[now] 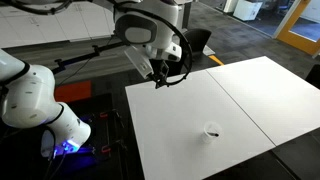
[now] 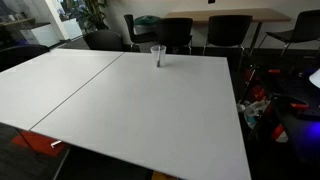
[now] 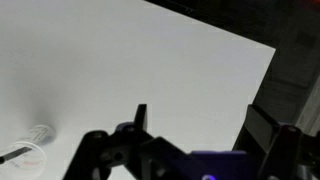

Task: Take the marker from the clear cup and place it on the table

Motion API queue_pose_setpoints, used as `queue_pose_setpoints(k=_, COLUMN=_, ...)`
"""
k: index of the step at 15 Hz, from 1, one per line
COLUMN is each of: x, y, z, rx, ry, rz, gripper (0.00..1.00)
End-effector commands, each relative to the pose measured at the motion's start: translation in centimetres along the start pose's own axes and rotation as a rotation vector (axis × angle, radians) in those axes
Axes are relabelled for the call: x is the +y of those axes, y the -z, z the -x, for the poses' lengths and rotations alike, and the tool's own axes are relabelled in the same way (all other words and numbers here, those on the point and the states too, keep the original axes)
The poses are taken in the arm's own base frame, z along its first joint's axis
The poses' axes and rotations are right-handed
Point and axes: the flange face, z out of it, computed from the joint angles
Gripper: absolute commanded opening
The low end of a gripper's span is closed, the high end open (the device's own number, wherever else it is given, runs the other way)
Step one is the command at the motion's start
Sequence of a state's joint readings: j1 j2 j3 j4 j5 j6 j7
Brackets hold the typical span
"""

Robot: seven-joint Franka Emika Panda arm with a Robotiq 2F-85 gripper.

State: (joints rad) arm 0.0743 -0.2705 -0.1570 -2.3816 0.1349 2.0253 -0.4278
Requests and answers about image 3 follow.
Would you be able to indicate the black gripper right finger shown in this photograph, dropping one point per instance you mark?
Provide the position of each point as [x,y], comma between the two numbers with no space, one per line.
[266,140]

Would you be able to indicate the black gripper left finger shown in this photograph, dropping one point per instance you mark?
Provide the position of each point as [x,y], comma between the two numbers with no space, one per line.
[100,150]

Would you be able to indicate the black and silver marker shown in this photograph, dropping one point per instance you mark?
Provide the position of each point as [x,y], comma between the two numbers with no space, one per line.
[16,153]

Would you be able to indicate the clear plastic measuring cup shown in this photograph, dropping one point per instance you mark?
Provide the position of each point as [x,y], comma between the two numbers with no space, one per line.
[33,160]

